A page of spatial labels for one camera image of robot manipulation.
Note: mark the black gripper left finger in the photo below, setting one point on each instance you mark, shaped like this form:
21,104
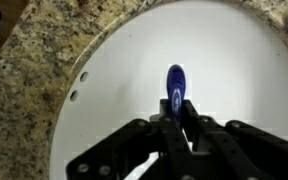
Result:
117,150

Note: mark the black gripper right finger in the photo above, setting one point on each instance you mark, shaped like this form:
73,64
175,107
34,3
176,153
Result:
250,150

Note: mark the white oval sink basin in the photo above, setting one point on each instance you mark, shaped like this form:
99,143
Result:
217,66

